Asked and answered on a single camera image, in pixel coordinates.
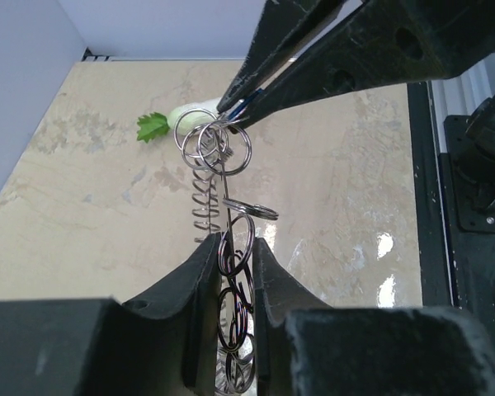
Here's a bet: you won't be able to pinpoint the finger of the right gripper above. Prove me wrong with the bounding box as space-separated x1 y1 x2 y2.
216 0 372 115
229 1 495 127

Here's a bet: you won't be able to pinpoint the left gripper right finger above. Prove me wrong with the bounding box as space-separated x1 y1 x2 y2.
252 238 495 395

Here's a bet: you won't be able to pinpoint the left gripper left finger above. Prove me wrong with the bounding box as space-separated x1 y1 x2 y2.
0 233 221 395

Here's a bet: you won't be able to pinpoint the metal disc with keyrings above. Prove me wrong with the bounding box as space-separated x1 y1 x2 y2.
173 114 279 395

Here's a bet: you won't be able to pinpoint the white toy vegetable green leaves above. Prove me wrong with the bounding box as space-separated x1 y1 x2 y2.
136 97 220 143

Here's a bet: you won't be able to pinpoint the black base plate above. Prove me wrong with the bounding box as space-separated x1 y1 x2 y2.
407 82 495 346

